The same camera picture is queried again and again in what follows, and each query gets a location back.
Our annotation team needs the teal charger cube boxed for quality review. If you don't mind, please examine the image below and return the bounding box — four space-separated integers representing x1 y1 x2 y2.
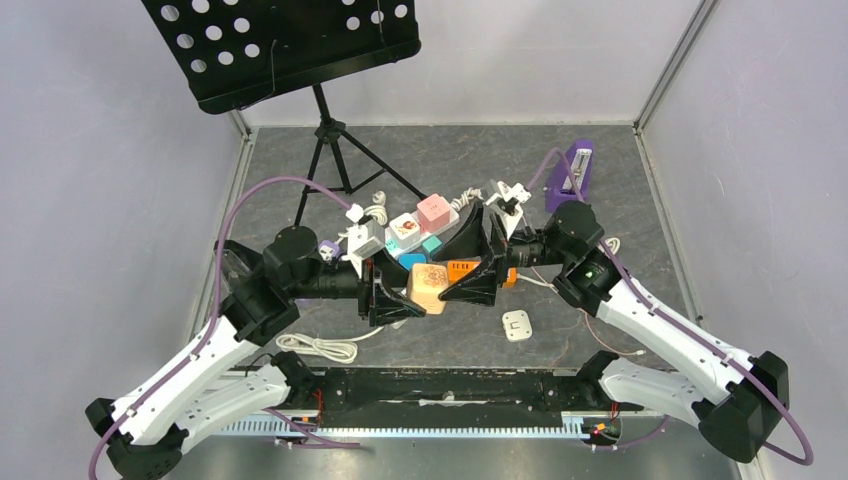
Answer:
421 235 443 255

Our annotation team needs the black perforated music stand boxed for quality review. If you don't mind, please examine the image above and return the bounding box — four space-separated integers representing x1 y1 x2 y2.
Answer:
142 0 426 200

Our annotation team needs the blue plug adapter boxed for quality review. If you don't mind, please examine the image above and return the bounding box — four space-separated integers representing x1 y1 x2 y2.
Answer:
397 253 428 271

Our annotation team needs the white multicolour power strip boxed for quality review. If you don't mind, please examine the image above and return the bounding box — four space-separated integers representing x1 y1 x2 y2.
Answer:
384 210 459 259

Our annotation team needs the orange power strip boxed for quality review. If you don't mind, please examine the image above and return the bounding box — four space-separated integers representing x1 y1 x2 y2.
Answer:
446 260 518 288

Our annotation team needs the aluminium rail frame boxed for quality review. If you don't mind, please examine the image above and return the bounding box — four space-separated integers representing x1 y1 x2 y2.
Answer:
158 0 753 439

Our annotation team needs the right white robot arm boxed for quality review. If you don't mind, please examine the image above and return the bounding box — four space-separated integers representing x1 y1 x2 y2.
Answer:
434 201 789 463

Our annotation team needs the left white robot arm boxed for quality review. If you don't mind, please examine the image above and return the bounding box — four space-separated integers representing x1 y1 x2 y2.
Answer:
86 224 424 479

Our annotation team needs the thin pink charger cable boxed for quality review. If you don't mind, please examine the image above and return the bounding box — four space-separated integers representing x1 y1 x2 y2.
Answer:
516 264 647 359

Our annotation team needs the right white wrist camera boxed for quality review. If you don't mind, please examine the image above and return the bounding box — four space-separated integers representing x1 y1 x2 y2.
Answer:
484 180 532 238

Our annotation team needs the white cube socket adapter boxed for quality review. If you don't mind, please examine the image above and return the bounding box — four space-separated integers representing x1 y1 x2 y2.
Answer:
389 213 422 249

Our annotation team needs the clear plastic tray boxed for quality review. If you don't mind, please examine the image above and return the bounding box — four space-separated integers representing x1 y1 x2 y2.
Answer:
220 240 258 294

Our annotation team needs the white knotted strip cord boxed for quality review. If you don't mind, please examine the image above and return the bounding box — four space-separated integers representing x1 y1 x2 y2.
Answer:
334 190 392 243

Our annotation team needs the white coiled power cord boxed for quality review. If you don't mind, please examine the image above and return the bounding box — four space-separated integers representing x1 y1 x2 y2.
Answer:
274 324 386 365

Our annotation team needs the beige cube socket adapter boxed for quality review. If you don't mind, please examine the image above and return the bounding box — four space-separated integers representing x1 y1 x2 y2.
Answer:
407 263 449 315

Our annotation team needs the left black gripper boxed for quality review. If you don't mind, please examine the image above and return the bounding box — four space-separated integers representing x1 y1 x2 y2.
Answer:
290 247 426 327

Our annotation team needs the purple power strip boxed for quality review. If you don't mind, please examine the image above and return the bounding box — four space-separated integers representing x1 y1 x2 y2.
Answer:
317 240 342 262

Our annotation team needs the purple metronome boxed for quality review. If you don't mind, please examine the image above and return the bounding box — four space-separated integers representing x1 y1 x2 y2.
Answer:
544 139 595 213

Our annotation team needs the flat white plug adapter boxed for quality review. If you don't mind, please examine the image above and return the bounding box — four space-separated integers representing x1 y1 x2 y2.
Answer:
501 310 533 343

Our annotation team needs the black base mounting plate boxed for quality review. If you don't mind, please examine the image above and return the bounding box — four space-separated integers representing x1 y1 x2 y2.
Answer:
282 367 613 429

